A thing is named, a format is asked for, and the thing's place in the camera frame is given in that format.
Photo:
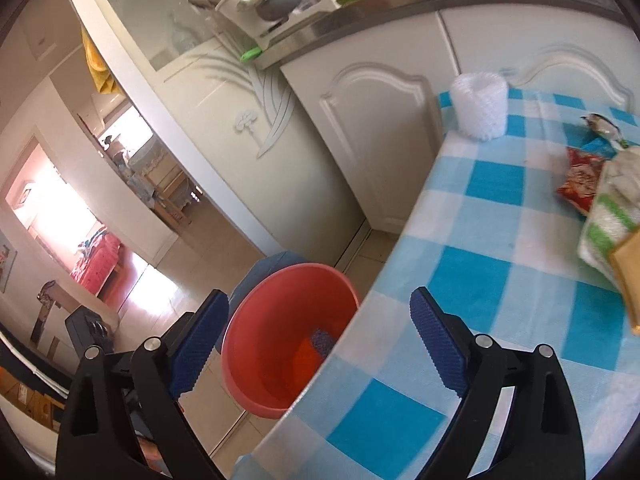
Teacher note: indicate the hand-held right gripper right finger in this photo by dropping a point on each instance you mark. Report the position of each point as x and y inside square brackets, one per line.
[440, 340]

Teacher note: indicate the blue cartoon snack packet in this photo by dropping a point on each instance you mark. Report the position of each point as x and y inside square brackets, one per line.
[597, 147]

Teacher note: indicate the green striped sponge cloth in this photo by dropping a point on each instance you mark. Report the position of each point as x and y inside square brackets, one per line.
[607, 220]

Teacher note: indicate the frosted glass sliding door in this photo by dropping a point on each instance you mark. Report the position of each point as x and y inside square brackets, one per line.
[210, 85]

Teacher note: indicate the red snack packet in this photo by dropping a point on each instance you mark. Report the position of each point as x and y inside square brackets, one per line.
[580, 180]

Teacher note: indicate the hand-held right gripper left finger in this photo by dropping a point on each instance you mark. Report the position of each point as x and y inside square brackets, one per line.
[200, 340]

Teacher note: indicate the yellow hanging cloth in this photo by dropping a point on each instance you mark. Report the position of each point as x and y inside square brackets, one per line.
[95, 60]

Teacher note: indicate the wooden table with lace cloth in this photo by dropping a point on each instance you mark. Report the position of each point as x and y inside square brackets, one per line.
[150, 160]

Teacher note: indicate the blue checked tablecloth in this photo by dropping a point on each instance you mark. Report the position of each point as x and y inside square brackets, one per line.
[500, 260]

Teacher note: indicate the white foam fruit net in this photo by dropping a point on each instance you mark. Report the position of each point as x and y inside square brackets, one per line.
[480, 107]

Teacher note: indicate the white utensil rack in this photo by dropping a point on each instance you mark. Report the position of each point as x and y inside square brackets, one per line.
[300, 15]

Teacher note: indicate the blue plastic stool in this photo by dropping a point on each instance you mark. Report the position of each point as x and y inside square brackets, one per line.
[260, 272]

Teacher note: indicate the red bed cover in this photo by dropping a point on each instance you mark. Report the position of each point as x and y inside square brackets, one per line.
[97, 260]

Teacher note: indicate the brown cardboard piece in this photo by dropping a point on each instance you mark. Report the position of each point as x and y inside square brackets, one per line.
[631, 280]

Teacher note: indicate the red plastic basin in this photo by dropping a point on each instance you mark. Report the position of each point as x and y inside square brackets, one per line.
[280, 320]

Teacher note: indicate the white arched cabinet door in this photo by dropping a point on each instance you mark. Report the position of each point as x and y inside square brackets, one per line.
[380, 125]
[525, 35]

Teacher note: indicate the black box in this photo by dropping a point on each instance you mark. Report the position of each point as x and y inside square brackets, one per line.
[82, 325]

